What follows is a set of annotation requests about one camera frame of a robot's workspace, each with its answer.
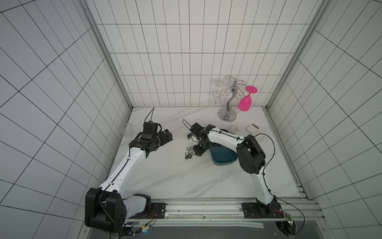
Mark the teal storage box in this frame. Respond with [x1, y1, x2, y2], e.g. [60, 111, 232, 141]
[210, 128, 238, 166]

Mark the chrome wine glass rack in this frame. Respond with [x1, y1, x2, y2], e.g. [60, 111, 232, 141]
[216, 75, 247, 122]

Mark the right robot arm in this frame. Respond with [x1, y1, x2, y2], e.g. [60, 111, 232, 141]
[190, 123, 279, 217]

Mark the small white box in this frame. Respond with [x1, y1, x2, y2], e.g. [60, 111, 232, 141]
[245, 123, 259, 135]

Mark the clear plastic cup with label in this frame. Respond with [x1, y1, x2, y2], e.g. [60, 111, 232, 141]
[230, 125, 240, 135]

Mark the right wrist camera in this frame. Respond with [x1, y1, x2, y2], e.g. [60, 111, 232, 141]
[187, 122, 204, 139]

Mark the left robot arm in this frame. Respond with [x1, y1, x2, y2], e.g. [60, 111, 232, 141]
[85, 120, 173, 234]

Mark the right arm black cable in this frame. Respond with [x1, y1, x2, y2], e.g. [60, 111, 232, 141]
[253, 132, 305, 237]

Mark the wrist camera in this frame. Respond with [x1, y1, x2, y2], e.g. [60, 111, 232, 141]
[143, 120, 158, 134]
[187, 122, 204, 139]

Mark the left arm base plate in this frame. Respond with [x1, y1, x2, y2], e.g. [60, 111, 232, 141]
[136, 203, 167, 219]

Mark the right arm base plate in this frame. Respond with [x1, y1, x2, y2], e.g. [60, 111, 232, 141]
[241, 203, 285, 219]

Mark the clear glass tumbler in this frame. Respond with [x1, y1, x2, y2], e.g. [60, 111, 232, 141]
[122, 122, 135, 138]

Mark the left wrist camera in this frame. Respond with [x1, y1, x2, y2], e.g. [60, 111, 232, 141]
[143, 120, 158, 134]

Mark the clear hanging wine glass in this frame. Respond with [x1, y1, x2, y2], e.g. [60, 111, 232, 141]
[211, 78, 224, 101]

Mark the pink wine glass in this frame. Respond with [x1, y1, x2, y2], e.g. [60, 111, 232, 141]
[238, 86, 258, 112]

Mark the aluminium mounting rail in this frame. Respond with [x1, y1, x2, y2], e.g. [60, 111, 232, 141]
[130, 197, 325, 229]

